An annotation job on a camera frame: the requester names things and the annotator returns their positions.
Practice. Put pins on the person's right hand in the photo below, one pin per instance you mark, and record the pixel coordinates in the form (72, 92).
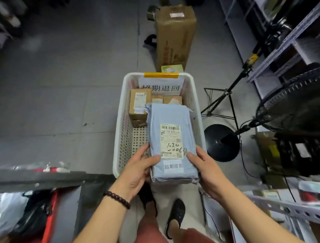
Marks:
(212, 177)

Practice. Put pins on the person's left hand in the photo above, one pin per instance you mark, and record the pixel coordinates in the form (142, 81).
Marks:
(135, 175)

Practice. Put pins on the small brown parcel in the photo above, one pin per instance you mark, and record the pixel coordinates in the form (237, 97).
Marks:
(138, 123)

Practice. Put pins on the white poly mailer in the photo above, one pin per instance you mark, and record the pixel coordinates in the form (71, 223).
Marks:
(172, 112)

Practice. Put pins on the taped brown parcel long label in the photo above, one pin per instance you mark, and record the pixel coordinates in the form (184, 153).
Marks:
(157, 99)

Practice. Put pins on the brown box labelled 0227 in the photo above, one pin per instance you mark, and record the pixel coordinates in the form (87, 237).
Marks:
(172, 99)

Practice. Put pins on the white plastic basket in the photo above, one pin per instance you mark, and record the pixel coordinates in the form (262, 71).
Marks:
(135, 74)

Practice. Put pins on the person's right forearm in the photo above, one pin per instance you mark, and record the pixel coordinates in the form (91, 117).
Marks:
(250, 220)

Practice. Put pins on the person's black shoe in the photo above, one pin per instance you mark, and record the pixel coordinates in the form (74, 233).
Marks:
(177, 212)
(146, 195)

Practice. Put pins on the person's red trouser leg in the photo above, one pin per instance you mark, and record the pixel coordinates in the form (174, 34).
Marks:
(150, 234)
(195, 236)

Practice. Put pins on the white flat board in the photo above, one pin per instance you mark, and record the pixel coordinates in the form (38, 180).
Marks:
(217, 212)

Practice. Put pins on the black standing fan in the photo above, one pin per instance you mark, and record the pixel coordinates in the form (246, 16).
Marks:
(221, 142)

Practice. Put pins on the small yellowish box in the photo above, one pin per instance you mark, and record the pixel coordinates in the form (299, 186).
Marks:
(265, 194)

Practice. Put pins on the olive brown box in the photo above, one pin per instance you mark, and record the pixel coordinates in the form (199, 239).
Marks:
(266, 147)

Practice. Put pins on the white perforated metal rack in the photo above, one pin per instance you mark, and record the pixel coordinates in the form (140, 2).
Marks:
(287, 207)

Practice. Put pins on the black tripod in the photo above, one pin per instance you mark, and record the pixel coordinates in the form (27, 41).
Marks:
(227, 92)

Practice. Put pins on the black machine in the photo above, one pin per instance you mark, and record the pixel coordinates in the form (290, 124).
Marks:
(297, 155)

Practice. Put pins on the white paper sign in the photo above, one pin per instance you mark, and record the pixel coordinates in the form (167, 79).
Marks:
(162, 86)

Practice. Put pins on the red plastic tray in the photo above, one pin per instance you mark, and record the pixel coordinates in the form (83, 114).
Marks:
(50, 217)

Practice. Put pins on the yellow tape piece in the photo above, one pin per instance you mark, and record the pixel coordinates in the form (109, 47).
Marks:
(161, 75)

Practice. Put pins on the small green and white box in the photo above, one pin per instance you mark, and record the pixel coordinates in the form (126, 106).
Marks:
(172, 68)

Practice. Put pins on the black floor object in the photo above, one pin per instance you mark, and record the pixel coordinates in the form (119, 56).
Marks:
(150, 40)

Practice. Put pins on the tall printed floor carton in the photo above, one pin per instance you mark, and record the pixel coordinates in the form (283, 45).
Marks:
(175, 37)

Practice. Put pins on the white storage rack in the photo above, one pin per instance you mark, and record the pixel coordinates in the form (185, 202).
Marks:
(240, 32)

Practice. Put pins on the grey floor item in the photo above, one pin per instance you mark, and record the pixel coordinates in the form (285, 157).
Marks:
(152, 12)

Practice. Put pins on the dark cluttered goods pile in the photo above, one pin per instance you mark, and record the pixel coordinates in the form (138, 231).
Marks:
(10, 22)

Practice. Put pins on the grey metal rack frame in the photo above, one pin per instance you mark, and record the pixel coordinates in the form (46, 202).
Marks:
(50, 179)

